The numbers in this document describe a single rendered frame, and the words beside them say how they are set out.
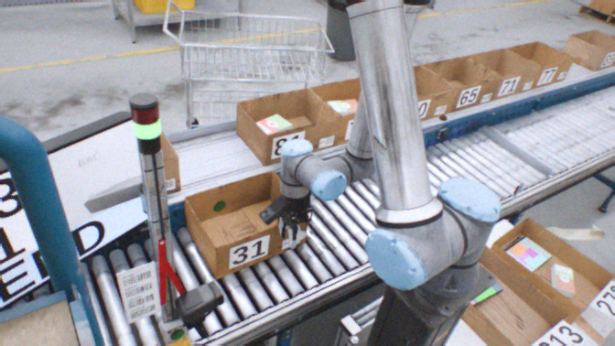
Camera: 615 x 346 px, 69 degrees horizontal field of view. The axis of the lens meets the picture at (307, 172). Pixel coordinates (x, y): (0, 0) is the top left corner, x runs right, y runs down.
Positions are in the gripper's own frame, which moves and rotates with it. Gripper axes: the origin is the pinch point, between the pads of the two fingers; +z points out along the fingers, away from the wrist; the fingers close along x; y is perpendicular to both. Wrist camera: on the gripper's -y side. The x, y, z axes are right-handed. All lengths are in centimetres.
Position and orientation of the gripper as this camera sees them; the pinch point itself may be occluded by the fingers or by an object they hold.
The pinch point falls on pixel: (285, 241)
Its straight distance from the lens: 150.2
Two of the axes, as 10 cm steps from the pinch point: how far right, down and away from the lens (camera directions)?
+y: 8.4, -2.6, 4.8
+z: -0.6, 8.3, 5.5
